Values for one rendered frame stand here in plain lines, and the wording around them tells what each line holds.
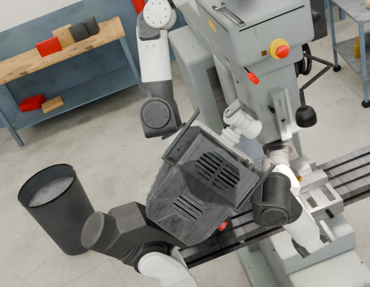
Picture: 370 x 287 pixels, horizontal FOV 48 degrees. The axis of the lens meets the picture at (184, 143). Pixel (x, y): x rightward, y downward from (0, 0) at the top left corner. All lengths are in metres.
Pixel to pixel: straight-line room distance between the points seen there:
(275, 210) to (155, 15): 0.65
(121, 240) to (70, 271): 2.30
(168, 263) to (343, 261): 0.91
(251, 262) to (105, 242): 1.59
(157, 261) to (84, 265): 2.22
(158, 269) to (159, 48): 0.66
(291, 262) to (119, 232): 0.92
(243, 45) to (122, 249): 0.70
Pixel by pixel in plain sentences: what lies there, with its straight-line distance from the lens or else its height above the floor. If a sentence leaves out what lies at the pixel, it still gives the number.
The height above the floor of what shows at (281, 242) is 0.84.
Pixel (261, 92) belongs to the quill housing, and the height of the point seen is 1.55.
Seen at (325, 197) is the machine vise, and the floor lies 0.99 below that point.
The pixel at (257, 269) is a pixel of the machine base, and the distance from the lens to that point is 2.68.
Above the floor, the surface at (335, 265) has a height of 0.73.
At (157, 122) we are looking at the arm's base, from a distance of 1.18.
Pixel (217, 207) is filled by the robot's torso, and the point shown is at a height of 1.55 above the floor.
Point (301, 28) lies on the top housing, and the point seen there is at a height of 1.79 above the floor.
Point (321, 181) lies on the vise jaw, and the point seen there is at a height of 1.02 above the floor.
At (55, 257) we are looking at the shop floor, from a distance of 3.74.
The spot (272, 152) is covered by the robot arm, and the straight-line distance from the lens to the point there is 1.68.
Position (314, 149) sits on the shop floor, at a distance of 3.70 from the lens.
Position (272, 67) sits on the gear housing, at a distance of 1.48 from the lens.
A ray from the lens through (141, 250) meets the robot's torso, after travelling 1.30.
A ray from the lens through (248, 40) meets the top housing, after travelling 1.30.
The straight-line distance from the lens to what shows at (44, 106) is 5.60.
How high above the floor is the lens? 2.33
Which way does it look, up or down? 34 degrees down
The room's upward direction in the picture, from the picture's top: 21 degrees counter-clockwise
